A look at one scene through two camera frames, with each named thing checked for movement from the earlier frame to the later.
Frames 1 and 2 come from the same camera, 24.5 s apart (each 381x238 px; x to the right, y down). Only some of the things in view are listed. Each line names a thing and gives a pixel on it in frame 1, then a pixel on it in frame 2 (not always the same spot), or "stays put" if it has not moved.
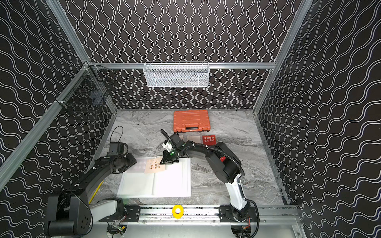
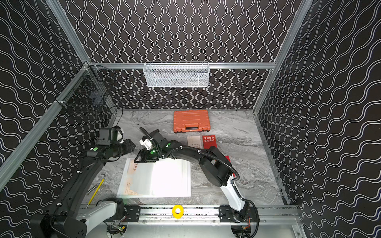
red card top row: x=210 y=140 stays put
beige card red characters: x=154 y=165 → x=132 y=168
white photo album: x=174 y=181 stays put
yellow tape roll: x=177 y=215 stays put
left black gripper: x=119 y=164 → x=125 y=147
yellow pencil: x=96 y=190 stays put
